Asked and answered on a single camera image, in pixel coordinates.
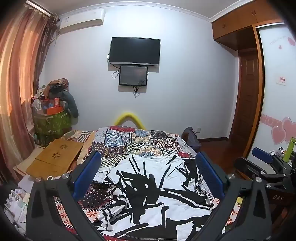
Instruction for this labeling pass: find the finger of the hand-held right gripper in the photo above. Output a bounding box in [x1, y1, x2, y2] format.
[252, 147, 287, 172]
[234, 157, 269, 181]

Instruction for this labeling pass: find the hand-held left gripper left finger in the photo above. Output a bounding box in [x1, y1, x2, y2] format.
[25, 151, 109, 241]

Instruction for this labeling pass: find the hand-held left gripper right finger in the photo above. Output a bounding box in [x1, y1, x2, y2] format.
[195, 151, 272, 241]

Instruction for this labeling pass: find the black and white shirt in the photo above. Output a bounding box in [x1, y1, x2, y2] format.
[92, 154, 226, 238]

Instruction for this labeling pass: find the pile of brown clothes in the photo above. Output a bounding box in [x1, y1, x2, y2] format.
[44, 78, 70, 98]

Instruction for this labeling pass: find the green bottle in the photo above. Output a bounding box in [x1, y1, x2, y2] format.
[283, 137, 296, 163]

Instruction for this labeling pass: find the wooden lap desk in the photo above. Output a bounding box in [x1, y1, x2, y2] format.
[25, 138, 84, 174]

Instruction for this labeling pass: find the dark grey bag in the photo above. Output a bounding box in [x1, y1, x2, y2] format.
[181, 126, 202, 151]

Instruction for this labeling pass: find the brown wooden door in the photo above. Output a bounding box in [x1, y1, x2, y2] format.
[228, 50, 260, 160]

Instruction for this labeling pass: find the patchwork printed blanket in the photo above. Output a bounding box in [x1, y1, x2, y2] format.
[53, 125, 241, 241]

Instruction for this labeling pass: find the green patterned bag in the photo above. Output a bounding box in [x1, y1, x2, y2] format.
[33, 109, 71, 141]

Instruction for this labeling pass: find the yellow foam tube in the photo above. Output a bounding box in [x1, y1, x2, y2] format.
[115, 112, 147, 129]

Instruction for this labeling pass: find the orange box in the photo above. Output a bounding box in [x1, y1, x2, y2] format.
[46, 106, 63, 115]

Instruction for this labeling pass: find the stack of white papers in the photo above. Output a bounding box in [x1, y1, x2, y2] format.
[3, 174, 41, 234]

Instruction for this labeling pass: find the pink striped curtain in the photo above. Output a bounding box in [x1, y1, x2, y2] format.
[0, 8, 58, 183]

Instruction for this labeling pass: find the brown wooden overhead cabinet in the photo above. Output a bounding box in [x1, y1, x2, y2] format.
[211, 0, 287, 50]

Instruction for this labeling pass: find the white air conditioner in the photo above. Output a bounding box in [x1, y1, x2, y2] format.
[59, 8, 106, 35]

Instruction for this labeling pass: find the small black wall monitor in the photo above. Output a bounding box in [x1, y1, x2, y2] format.
[119, 65, 148, 87]

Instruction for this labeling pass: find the wall-mounted black television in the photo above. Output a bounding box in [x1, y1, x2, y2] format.
[109, 37, 161, 67]

